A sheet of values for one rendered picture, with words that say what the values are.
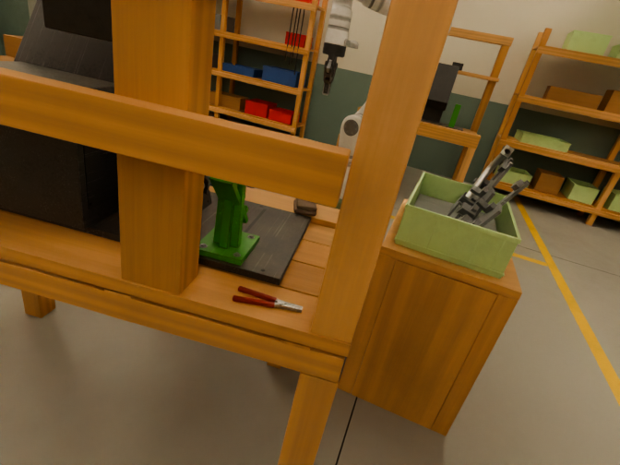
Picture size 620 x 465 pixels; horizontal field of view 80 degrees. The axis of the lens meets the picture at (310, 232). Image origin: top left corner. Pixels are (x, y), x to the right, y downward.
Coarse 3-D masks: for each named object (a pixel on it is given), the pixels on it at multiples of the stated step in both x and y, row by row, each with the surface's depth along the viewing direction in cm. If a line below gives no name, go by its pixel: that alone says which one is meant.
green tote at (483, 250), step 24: (432, 192) 195; (456, 192) 190; (408, 216) 143; (432, 216) 139; (504, 216) 166; (408, 240) 146; (432, 240) 142; (456, 240) 139; (480, 240) 136; (504, 240) 133; (480, 264) 139; (504, 264) 135
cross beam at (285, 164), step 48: (0, 96) 64; (48, 96) 62; (96, 96) 61; (96, 144) 64; (144, 144) 63; (192, 144) 61; (240, 144) 60; (288, 144) 58; (288, 192) 61; (336, 192) 60
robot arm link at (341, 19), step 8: (336, 0) 118; (344, 0) 119; (352, 0) 120; (336, 8) 116; (344, 8) 115; (336, 16) 116; (344, 16) 116; (328, 24) 119; (336, 24) 117; (344, 24) 117
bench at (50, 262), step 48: (0, 240) 87; (48, 240) 90; (96, 240) 94; (48, 288) 88; (96, 288) 85; (144, 288) 82; (192, 288) 84; (288, 288) 92; (192, 336) 85; (240, 336) 83; (288, 336) 80; (336, 384) 83; (288, 432) 92
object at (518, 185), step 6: (516, 186) 137; (522, 186) 135; (516, 192) 137; (504, 198) 142; (510, 198) 138; (498, 204) 141; (504, 204) 140; (492, 210) 141; (498, 210) 132; (486, 216) 140; (492, 216) 134; (486, 222) 135
